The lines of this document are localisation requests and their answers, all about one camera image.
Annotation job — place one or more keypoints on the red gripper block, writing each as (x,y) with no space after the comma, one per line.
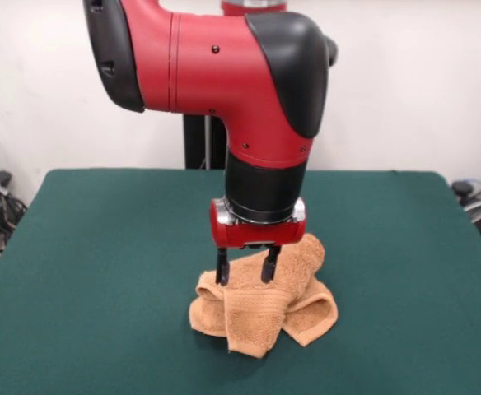
(257,236)

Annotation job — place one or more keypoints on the tan terry towel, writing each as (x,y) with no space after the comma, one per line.
(257,317)

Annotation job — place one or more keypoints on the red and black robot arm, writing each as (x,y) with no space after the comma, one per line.
(207,66)

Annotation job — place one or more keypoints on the dark green table cloth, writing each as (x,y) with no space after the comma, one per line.
(80,267)

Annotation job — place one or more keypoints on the grey round stand base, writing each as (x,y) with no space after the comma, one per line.
(477,207)

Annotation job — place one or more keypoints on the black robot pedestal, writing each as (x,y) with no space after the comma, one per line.
(193,144)

